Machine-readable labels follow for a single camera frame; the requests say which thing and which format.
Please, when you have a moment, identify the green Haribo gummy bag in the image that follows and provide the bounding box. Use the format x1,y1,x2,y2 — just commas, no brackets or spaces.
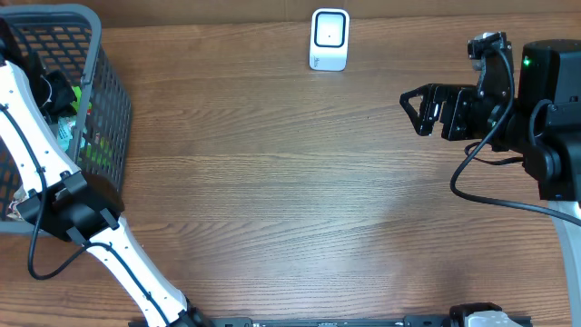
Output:
56,85,114,169

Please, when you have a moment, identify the brown clear snack bag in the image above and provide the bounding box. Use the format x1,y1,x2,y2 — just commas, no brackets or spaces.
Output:
6,186,28,222

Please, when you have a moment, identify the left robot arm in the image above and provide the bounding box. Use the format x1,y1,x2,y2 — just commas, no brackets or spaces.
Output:
1,22,212,327

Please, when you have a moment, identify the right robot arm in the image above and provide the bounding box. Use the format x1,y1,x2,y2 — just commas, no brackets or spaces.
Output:
399,32,580,326

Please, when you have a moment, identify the white barcode scanner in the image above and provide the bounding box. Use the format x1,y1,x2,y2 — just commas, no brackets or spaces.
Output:
309,8,350,72

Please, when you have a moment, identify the grey plastic mesh basket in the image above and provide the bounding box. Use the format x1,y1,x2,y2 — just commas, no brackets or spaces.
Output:
1,5,133,234

